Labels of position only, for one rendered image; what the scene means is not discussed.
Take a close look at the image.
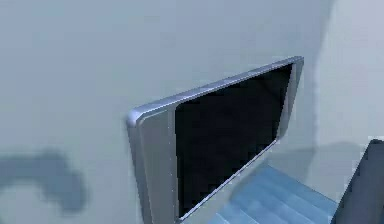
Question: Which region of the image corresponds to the grey framed television set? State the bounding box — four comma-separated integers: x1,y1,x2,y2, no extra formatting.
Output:
125,55,305,224

